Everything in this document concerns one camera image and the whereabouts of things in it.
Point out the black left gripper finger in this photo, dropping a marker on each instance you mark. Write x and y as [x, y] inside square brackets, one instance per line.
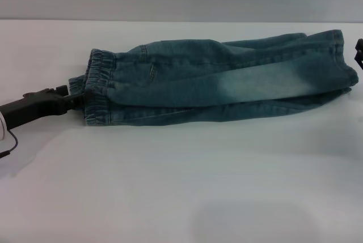
[78, 100]

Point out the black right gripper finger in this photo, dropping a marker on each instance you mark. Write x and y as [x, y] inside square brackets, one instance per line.
[360, 59]

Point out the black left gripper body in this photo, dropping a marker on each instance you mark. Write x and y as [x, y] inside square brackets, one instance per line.
[31, 107]

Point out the blue denim shorts with cartoon patch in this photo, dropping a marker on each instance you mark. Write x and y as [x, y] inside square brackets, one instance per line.
[212, 84]

